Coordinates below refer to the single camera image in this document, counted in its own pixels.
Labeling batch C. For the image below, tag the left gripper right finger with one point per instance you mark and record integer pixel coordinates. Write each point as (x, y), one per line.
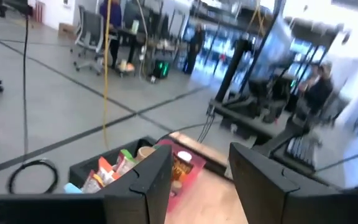
(266, 193)

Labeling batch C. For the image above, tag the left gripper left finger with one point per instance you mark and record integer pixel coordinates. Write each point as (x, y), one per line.
(145, 199)

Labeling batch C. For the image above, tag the brown orange snack packet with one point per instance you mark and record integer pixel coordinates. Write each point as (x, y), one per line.
(182, 169)

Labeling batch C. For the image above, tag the red yellow ramen packet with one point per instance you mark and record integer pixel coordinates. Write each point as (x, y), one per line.
(92, 183)

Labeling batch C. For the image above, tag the backlit computer keyboard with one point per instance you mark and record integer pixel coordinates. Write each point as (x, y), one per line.
(303, 151)

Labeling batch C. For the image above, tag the red plastic tray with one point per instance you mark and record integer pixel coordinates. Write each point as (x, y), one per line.
(197, 168)

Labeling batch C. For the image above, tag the black perforated panel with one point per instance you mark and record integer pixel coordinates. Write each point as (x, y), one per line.
(85, 171)

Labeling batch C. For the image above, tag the person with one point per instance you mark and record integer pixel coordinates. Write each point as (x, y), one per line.
(112, 28)
(317, 90)
(194, 46)

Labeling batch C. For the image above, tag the black rig stand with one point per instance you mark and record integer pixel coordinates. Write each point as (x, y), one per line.
(238, 77)

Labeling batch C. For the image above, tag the green lit device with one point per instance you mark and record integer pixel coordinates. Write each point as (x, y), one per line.
(161, 68)

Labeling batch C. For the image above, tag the dark office desk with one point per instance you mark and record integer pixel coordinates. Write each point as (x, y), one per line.
(135, 37)

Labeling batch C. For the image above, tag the grey office chair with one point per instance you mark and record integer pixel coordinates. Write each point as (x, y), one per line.
(89, 37)

